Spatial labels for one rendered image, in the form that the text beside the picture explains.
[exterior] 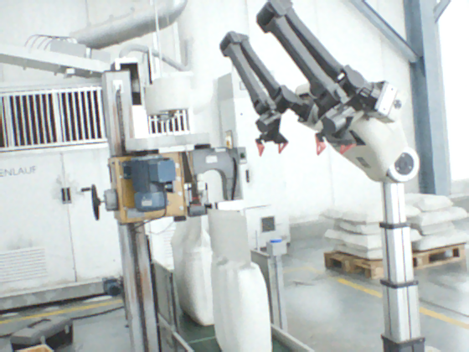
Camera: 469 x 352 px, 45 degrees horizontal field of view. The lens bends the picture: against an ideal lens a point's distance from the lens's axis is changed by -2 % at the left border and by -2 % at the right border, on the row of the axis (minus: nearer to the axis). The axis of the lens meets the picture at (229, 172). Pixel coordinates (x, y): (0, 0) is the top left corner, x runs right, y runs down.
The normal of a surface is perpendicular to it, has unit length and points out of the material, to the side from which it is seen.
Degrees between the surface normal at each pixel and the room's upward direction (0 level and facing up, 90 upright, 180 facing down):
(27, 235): 90
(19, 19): 90
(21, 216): 90
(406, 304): 90
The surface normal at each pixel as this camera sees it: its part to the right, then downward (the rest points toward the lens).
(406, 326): 0.29, 0.02
